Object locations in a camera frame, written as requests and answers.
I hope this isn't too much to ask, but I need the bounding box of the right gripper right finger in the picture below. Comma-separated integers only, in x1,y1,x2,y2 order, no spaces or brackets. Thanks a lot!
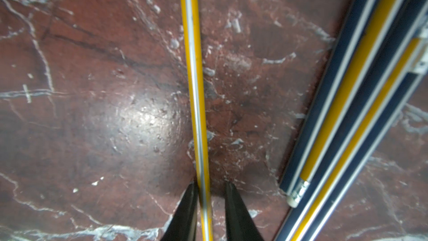
225,181,263,241

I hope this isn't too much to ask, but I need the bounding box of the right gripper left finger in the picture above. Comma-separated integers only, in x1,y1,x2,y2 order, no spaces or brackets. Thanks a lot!
161,182,198,241

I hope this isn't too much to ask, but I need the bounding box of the brown pencil right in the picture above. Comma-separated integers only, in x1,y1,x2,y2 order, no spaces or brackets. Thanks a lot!
275,0,428,241

